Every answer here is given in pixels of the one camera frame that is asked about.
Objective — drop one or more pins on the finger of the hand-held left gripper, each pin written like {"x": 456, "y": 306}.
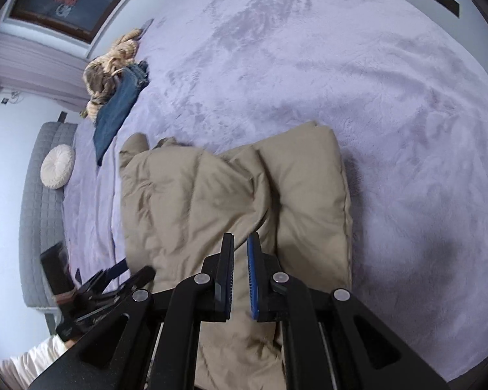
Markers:
{"x": 138, "y": 277}
{"x": 114, "y": 270}

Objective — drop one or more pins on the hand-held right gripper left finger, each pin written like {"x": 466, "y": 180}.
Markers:
{"x": 229, "y": 276}

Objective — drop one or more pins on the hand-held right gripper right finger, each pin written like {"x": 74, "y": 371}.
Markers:
{"x": 253, "y": 280}

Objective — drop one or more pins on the beige quilted comforter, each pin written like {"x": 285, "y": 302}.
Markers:
{"x": 179, "y": 211}

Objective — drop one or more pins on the person's left forearm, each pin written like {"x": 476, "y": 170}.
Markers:
{"x": 28, "y": 363}

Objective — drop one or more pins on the grey quilted headboard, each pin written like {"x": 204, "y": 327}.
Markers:
{"x": 36, "y": 211}

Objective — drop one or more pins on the round white cushion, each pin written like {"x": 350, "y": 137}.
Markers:
{"x": 57, "y": 166}

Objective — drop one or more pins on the blue jeans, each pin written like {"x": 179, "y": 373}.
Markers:
{"x": 114, "y": 118}

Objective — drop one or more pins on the beige knit sweater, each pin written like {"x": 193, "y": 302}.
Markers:
{"x": 105, "y": 69}

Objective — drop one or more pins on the pale pleated curtain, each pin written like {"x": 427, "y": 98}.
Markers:
{"x": 32, "y": 65}

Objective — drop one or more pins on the lavender plush blanket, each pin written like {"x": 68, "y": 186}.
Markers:
{"x": 309, "y": 69}

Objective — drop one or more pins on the dark flat phone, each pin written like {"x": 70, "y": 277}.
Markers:
{"x": 147, "y": 26}

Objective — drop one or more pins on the dark window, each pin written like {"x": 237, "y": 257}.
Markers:
{"x": 93, "y": 4}

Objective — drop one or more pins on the wall socket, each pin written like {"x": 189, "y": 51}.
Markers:
{"x": 4, "y": 100}

